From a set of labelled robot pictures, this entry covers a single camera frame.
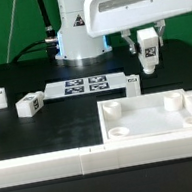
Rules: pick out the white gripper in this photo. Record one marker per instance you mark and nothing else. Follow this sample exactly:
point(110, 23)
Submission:
point(110, 16)

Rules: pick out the white square tabletop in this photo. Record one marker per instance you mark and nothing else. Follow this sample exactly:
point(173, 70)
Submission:
point(146, 115)

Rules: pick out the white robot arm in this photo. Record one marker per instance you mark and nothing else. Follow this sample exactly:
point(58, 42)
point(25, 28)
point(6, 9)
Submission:
point(74, 42)

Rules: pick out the white plate with AprilTags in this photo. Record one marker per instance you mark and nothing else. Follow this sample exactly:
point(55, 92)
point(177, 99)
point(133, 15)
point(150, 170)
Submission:
point(85, 85)

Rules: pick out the white U-shaped obstacle fence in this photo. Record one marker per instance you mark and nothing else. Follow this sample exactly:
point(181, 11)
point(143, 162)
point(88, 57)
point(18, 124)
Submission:
point(89, 160)

